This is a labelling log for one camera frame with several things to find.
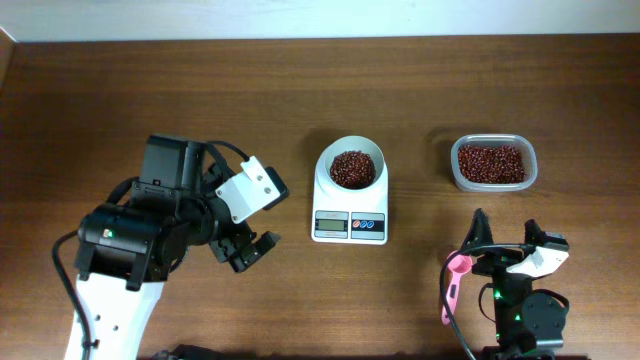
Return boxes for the black camera cable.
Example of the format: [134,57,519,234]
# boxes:
[50,139,251,360]
[439,242,536,360]

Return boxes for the white digital kitchen scale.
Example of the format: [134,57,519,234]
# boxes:
[311,157,390,245]

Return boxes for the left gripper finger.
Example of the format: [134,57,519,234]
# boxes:
[229,231,281,273]
[264,166,289,210]

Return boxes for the pink measuring scoop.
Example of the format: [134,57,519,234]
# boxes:
[441,252,473,325]

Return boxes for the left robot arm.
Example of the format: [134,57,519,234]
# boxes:
[52,135,289,359]

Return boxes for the red beans in bowl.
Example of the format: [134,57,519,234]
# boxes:
[329,150,376,190]

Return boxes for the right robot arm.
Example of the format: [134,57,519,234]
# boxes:
[461,208,570,360]

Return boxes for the right black camera cable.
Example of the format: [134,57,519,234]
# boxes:
[439,242,536,360]

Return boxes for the clear plastic container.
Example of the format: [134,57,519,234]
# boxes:
[451,134,538,193]

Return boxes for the left black camera cable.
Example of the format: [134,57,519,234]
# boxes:
[50,139,251,360]

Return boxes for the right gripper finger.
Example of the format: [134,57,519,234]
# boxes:
[524,219,545,246]
[460,208,494,256]

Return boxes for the red adzuki beans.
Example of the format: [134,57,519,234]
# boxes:
[457,145,526,184]

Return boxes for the white round bowl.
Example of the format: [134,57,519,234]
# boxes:
[315,135,389,192]

